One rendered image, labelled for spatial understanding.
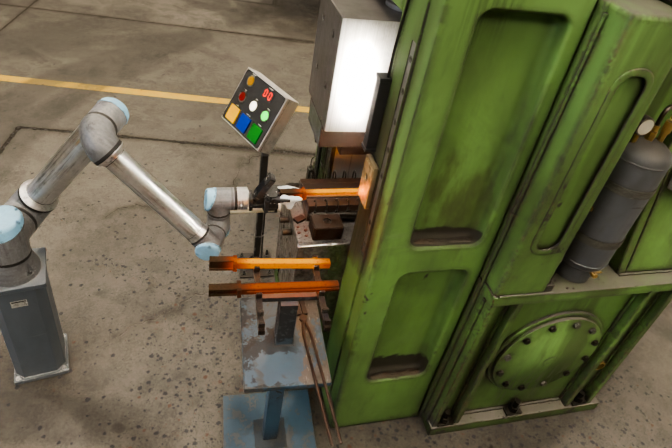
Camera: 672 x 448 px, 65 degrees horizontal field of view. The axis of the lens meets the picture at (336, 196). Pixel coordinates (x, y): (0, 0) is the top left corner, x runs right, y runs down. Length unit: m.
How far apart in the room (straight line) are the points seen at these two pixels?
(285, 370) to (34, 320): 1.14
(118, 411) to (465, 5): 2.18
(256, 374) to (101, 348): 1.17
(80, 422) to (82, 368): 0.27
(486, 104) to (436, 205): 0.38
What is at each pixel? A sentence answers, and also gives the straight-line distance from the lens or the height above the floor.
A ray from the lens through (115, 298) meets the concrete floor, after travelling 3.09.
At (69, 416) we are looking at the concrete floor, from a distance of 2.73.
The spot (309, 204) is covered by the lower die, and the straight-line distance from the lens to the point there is 2.10.
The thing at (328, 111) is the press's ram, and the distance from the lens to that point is 1.80.
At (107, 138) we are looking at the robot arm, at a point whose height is 1.28.
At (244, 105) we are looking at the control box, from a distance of 2.57.
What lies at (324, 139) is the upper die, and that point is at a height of 1.30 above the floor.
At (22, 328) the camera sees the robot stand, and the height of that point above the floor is 0.36.
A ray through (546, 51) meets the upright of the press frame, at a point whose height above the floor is 1.81.
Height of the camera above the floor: 2.29
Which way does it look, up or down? 37 degrees down
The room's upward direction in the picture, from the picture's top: 11 degrees clockwise
